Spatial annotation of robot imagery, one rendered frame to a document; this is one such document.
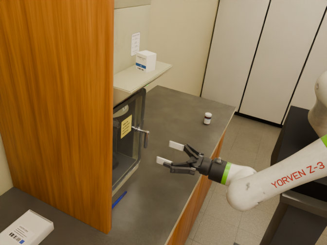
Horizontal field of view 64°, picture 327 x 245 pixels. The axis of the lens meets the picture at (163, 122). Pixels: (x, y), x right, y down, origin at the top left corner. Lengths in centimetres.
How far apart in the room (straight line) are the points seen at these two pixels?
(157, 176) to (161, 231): 31
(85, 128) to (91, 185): 23
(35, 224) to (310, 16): 345
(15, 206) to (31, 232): 19
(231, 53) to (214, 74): 39
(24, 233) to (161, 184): 59
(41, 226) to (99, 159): 38
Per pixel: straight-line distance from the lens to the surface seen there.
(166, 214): 118
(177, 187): 129
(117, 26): 87
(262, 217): 267
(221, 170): 107
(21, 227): 113
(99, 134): 80
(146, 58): 92
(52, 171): 107
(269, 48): 380
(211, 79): 404
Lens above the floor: 183
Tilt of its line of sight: 30 degrees down
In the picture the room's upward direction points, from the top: 7 degrees clockwise
